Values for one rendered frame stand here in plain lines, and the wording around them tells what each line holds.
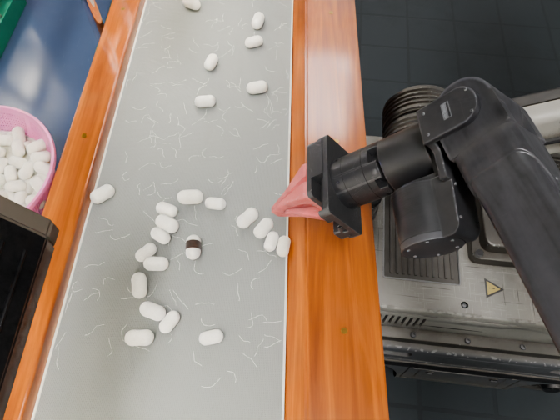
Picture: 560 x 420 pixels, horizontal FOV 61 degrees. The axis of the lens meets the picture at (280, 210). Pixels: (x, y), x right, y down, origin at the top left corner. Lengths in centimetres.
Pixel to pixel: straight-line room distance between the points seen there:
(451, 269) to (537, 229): 63
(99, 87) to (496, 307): 83
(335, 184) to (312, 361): 23
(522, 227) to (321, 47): 60
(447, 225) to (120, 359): 43
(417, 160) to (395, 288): 53
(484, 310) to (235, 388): 55
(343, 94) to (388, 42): 135
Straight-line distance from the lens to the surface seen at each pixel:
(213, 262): 68
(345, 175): 50
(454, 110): 44
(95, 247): 74
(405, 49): 215
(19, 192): 83
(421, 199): 45
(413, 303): 97
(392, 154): 48
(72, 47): 114
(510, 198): 41
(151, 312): 65
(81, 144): 82
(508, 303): 103
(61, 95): 104
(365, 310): 63
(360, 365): 61
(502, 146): 41
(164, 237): 69
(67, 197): 76
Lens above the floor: 135
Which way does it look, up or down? 59 degrees down
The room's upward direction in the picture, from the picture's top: straight up
